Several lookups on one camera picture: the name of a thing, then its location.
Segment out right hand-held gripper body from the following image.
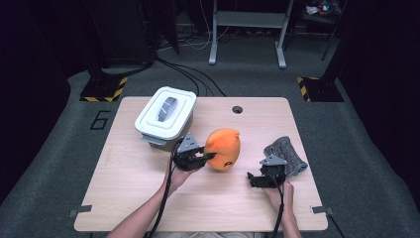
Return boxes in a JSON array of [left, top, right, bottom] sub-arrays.
[[259, 154, 288, 189]]

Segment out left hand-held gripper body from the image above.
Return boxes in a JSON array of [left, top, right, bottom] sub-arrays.
[[171, 132, 201, 173]]

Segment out orange plush toy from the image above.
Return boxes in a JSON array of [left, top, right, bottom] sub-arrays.
[[203, 128, 242, 172]]

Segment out grey towel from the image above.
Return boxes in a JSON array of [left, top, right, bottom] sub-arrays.
[[262, 135, 309, 179]]

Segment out white lidded storage box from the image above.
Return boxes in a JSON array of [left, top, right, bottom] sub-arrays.
[[134, 85, 198, 153]]

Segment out person's left hand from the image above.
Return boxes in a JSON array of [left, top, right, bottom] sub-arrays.
[[162, 165, 196, 198]]

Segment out person's right hand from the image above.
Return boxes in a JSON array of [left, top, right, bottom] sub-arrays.
[[263, 179, 295, 216]]

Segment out grey table clamp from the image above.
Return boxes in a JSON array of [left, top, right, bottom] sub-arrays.
[[68, 204, 93, 218], [311, 205, 335, 216]]

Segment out black yellow striped stand base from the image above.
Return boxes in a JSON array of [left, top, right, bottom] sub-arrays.
[[79, 75, 129, 103], [296, 76, 345, 103]]

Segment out black cabinet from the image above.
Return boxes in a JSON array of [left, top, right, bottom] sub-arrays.
[[87, 0, 157, 67]]

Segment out colourful clutter on shelf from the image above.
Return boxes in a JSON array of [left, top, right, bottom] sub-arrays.
[[305, 0, 343, 18]]

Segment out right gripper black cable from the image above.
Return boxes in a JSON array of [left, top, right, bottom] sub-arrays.
[[267, 172, 286, 238]]

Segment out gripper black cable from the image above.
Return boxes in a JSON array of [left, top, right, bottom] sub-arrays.
[[144, 140, 185, 238], [267, 172, 286, 238]]

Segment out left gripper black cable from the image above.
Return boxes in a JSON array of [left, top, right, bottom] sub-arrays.
[[144, 140, 185, 238]]

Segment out black floor cables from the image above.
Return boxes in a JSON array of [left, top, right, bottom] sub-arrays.
[[155, 56, 227, 97]]

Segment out thin black table cable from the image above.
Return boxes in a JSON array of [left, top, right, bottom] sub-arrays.
[[327, 213, 347, 238]]

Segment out white floor cables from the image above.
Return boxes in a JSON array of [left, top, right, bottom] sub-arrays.
[[157, 0, 232, 52]]

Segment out white metal desk frame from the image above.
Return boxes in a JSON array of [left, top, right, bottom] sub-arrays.
[[208, 0, 295, 69]]

